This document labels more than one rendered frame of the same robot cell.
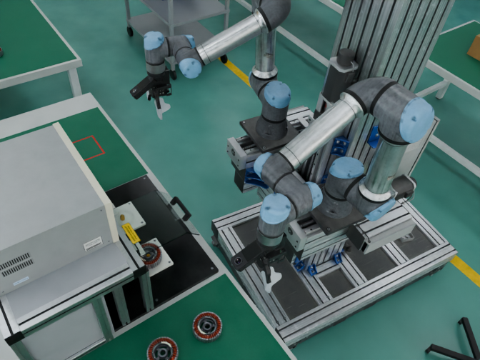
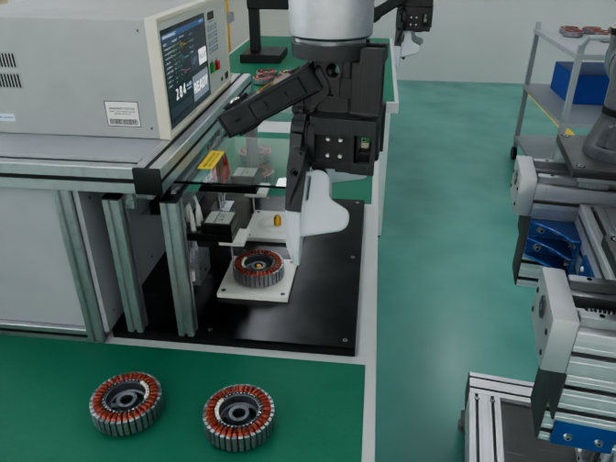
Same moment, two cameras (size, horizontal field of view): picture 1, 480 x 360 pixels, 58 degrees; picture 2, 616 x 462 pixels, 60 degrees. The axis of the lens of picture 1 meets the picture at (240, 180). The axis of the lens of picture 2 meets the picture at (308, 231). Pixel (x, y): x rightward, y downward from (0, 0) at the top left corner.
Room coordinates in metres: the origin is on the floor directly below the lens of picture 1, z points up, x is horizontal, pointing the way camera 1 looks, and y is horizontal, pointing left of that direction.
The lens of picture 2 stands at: (0.38, -0.47, 1.43)
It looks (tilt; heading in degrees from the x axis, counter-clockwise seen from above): 29 degrees down; 48
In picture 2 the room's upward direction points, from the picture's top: straight up
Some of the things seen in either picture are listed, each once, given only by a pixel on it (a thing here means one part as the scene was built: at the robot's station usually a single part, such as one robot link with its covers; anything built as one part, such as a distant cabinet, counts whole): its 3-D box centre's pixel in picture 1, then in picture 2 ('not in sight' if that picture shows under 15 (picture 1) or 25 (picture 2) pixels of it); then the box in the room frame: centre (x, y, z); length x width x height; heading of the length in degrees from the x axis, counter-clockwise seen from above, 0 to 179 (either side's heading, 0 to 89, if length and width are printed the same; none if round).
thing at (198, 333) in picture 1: (207, 326); (238, 416); (0.71, 0.06, 0.77); 0.11 x 0.11 x 0.04
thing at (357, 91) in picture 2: (268, 247); (336, 106); (0.74, -0.11, 1.29); 0.09 x 0.08 x 0.12; 123
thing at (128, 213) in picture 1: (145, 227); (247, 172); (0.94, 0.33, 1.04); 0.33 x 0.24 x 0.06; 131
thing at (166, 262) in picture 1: (148, 258); (258, 277); (0.97, 0.34, 0.78); 0.15 x 0.15 x 0.01; 41
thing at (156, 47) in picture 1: (155, 48); not in sight; (1.49, 0.39, 1.45); 0.09 x 0.08 x 0.11; 116
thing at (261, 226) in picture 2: not in sight; (277, 225); (1.15, 0.50, 0.78); 0.15 x 0.15 x 0.01; 41
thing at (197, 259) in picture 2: not in sight; (193, 265); (0.87, 0.45, 0.80); 0.07 x 0.05 x 0.06; 41
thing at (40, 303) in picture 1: (42, 228); (119, 115); (0.85, 0.66, 1.09); 0.68 x 0.44 x 0.05; 41
